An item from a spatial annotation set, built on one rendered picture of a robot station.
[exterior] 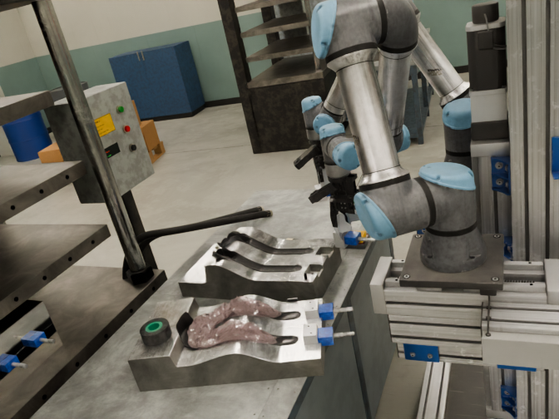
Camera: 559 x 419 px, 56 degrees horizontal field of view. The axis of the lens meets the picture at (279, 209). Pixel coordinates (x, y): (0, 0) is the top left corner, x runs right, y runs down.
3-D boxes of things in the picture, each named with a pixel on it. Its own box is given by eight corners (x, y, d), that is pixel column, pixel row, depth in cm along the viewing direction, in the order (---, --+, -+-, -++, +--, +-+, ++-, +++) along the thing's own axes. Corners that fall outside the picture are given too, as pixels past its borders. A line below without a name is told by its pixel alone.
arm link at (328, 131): (322, 132, 148) (314, 125, 155) (328, 168, 152) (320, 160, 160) (348, 125, 148) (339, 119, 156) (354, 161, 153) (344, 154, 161)
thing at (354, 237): (378, 244, 165) (377, 229, 163) (373, 252, 162) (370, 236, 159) (342, 239, 173) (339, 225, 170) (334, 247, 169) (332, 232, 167)
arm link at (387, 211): (441, 229, 113) (378, -21, 110) (376, 248, 111) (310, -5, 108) (419, 225, 125) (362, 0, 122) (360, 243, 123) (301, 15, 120)
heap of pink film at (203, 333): (282, 308, 152) (277, 285, 149) (276, 348, 136) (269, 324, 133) (197, 317, 157) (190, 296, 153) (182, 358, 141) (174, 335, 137)
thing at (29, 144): (63, 146, 824) (42, 91, 789) (37, 160, 774) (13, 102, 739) (34, 150, 845) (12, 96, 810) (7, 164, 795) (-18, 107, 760)
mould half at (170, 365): (325, 313, 156) (319, 282, 151) (324, 375, 132) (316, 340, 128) (167, 330, 164) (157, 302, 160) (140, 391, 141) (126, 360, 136)
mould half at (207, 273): (342, 261, 181) (335, 227, 175) (318, 306, 159) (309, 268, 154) (218, 257, 202) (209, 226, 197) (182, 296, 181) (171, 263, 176)
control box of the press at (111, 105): (222, 366, 268) (131, 80, 209) (191, 410, 243) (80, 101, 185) (186, 361, 277) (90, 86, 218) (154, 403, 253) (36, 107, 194)
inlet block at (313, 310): (353, 311, 149) (351, 295, 147) (354, 322, 144) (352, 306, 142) (309, 316, 151) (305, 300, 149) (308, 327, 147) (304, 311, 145)
